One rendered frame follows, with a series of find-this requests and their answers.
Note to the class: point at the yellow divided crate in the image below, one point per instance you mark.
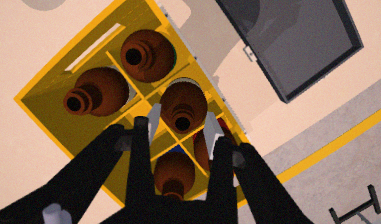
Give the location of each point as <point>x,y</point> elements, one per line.
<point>72,133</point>

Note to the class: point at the grey square tray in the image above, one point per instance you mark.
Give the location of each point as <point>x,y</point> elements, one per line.
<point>301,41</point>

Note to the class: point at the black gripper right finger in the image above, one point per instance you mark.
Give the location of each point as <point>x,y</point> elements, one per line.
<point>268,200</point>

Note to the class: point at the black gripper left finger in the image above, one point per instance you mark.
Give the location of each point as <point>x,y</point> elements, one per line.
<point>65,198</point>

